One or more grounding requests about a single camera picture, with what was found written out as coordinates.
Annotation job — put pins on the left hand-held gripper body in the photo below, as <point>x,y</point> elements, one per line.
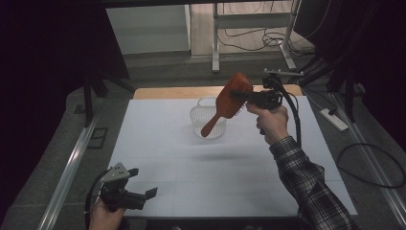
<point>116,195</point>

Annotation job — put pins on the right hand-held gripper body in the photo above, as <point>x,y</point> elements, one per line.
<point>269,99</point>

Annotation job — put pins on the brown wooden hairbrush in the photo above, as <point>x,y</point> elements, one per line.
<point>227,107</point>

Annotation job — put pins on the white plastic mesh basket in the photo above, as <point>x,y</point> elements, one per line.
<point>199,116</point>

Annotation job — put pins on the person's right hand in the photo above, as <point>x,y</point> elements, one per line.
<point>273,126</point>

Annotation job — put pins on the person's left hand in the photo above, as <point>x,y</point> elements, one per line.
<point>103,220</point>

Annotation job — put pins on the white table cover sheet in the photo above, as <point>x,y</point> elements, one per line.
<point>153,150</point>

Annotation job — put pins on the dark floor socket plate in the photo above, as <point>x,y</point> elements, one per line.
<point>98,138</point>

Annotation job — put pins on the light wooden table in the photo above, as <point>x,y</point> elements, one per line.
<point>175,92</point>

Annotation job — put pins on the white power strip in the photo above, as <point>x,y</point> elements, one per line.
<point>335,120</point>

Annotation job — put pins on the black metal stand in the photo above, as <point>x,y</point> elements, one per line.
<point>349,96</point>
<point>87,102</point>

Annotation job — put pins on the pale grey cabinet panel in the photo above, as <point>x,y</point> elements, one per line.
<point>146,28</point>

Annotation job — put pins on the silver metal floor rail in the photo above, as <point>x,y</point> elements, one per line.
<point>68,172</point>
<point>367,150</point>

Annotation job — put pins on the white metal desk frame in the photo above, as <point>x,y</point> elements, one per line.
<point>216,48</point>

